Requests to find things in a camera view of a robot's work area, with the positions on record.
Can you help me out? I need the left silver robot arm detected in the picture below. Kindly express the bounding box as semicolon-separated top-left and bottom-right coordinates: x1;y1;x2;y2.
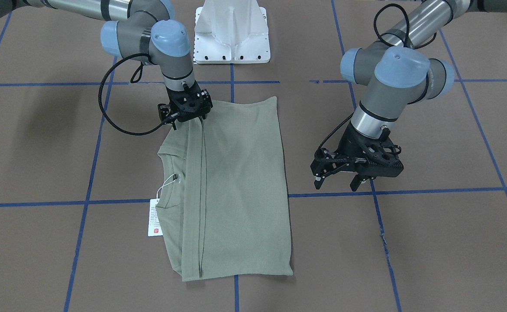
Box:
310;0;507;191

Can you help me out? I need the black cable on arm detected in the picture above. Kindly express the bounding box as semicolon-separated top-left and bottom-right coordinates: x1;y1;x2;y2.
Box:
98;53;176;137
315;3;437;162

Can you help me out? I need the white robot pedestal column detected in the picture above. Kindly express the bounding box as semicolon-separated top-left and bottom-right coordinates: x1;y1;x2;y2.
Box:
193;0;271;65

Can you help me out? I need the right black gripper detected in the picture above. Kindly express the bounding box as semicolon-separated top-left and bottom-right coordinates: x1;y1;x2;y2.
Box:
167;82;203;114

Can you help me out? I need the olive green long-sleeve shirt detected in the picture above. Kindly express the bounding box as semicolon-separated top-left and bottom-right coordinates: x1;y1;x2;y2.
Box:
156;96;293;282

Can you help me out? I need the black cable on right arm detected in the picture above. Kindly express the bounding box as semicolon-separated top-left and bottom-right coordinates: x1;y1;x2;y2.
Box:
98;53;176;137

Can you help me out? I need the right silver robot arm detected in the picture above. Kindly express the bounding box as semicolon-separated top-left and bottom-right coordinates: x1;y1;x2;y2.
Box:
0;0;211;121

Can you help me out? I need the white paper garment tag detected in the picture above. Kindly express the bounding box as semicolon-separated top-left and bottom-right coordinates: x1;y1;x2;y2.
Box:
148;198;163;237

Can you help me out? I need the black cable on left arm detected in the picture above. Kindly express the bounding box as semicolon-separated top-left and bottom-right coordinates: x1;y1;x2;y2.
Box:
315;3;437;162

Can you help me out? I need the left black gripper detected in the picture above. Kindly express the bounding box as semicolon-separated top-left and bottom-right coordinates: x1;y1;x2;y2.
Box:
313;126;397;192

